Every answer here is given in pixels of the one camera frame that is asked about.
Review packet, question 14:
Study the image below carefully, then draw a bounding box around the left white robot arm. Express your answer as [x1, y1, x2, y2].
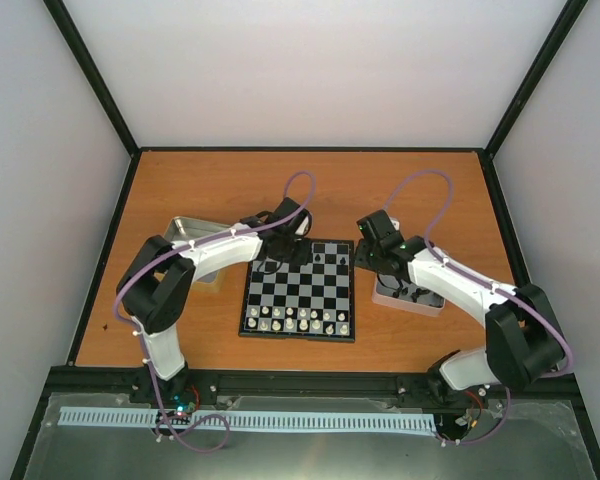
[113, 197, 312, 403]

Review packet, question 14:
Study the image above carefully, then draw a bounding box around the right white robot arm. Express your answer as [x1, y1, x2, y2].
[356, 210, 573, 391]

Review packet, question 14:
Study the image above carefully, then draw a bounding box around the left green-lit circuit board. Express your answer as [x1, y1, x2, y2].
[156, 386, 200, 427]

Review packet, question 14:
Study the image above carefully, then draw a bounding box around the right pink tray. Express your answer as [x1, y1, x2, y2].
[372, 274, 446, 317]

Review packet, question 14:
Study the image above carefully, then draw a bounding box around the black and silver chessboard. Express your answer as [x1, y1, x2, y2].
[238, 239, 355, 343]

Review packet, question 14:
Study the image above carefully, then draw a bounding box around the left metal tray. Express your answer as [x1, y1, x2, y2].
[164, 216, 240, 294]

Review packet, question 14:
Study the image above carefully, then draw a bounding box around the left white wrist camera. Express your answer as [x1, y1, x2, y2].
[290, 211, 313, 237]

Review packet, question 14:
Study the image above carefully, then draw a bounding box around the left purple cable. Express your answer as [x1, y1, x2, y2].
[114, 170, 316, 454]

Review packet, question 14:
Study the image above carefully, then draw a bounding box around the black aluminium frame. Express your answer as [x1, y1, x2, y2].
[10, 0, 600, 479]

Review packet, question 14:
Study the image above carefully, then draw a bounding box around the light blue cable duct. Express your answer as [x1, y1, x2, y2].
[57, 407, 436, 436]

